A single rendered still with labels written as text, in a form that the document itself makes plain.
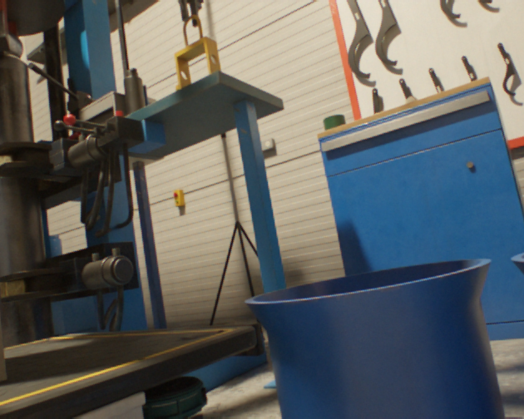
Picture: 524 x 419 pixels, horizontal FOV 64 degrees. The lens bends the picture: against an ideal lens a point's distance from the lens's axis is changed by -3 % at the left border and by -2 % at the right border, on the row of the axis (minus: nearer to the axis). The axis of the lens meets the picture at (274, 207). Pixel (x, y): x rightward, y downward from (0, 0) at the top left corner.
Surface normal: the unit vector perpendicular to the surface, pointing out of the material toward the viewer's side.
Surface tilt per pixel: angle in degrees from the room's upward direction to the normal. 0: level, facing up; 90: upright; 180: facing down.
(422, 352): 90
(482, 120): 90
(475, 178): 90
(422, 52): 90
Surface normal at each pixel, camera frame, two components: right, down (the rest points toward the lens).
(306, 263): -0.53, -0.02
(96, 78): 0.83, -0.21
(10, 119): 0.64, -0.21
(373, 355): -0.23, -0.09
